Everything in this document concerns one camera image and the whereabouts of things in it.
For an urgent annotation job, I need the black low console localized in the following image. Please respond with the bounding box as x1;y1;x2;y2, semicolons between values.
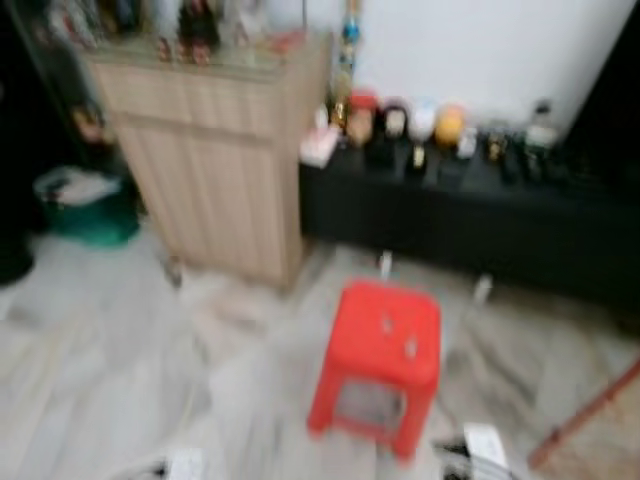
300;130;640;311

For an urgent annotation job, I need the black television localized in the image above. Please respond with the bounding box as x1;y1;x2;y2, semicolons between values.
570;0;640;141

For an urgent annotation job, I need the yellow bear plush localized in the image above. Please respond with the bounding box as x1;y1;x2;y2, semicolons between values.
435;103;468;149

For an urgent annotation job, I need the black tape dispenser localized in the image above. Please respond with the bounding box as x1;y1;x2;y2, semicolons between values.
405;145;429;179

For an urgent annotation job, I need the white round plush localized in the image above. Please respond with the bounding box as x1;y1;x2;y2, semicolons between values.
408;98;439;143

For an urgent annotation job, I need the black wallet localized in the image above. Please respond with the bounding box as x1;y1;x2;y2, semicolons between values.
365;140;401;171

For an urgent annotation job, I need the red plastic stool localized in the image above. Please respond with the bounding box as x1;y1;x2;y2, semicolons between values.
305;280;443;463

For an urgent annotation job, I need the glass jar with red lid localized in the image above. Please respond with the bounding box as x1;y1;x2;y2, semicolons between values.
345;88;379;149

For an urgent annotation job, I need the gold trophy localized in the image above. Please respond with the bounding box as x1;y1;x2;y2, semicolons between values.
333;70;359;129

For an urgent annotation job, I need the pink tissue pack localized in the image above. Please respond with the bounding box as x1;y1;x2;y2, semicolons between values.
300;110;343;169

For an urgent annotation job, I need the blue ornament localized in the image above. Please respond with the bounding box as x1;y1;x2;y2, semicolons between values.
340;10;361;46

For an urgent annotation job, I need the light wooden cabinet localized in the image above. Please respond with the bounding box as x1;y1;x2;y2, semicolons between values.
85;30;336;291

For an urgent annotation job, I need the green bin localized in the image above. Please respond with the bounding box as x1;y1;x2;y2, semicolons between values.
35;165;141;249

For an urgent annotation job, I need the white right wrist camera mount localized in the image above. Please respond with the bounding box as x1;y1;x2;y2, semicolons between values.
462;423;511;471

